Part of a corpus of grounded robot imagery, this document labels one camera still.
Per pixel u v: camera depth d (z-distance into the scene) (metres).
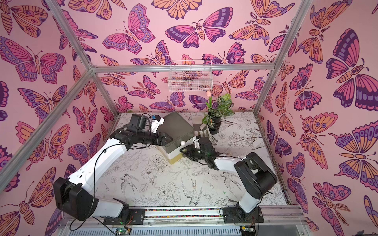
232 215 0.74
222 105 0.87
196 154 0.78
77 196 0.39
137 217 0.73
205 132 1.06
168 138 0.72
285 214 0.74
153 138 0.68
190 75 0.95
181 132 0.83
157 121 0.70
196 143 0.86
